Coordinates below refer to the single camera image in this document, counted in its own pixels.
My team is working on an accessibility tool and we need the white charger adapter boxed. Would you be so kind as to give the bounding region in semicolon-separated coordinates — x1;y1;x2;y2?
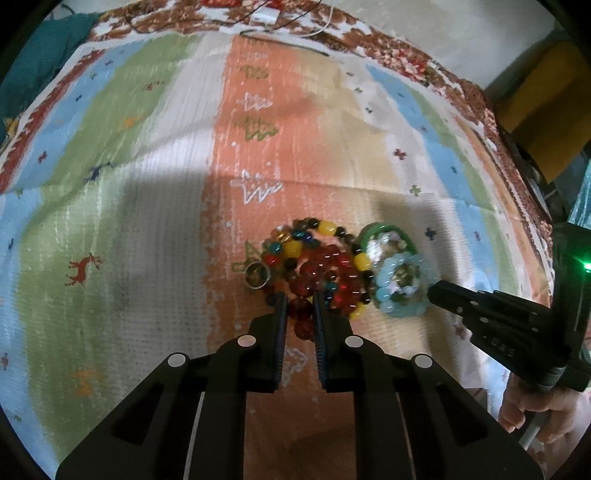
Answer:
252;9;280;25

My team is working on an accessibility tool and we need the mustard yellow hanging cloth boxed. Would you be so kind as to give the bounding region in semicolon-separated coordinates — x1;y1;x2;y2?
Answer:
496;41;590;182

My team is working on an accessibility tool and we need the silver metal ring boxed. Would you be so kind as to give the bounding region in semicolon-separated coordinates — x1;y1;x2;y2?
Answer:
243;261;273;291

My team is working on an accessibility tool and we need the green jade bangle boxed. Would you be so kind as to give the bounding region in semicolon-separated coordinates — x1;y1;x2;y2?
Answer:
356;222;418;254

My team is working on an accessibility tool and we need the multicolour small bead bracelet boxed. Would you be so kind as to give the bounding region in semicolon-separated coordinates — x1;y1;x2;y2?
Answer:
260;225;325;278

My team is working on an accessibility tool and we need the dark red bead bracelet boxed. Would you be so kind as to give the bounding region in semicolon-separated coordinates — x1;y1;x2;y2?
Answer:
264;244;366;341

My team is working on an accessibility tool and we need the striped colourful woven mat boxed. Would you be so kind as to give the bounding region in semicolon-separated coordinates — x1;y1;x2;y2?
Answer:
1;32;551;475

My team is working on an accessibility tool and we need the yellow and brown bead bracelet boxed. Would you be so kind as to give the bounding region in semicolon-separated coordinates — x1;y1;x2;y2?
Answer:
257;217;376;322

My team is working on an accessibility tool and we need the light blue patterned cloth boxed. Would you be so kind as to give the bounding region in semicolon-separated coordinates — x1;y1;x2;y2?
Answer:
568;164;591;230

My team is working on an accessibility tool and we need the black cable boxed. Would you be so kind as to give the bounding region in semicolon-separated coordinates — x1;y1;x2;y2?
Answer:
124;0;334;59

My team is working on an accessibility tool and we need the pastel white pink bead bracelet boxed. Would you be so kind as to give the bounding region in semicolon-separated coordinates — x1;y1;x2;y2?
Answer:
366;230;410;273

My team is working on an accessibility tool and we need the person's right hand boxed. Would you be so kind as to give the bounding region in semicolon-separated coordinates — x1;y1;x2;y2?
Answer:
499;374;590;444

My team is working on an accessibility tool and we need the white cable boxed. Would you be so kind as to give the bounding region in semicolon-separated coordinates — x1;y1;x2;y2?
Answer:
276;0;339;38

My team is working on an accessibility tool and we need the teal blanket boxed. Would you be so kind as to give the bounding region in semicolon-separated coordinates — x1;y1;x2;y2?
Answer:
1;13;99;141

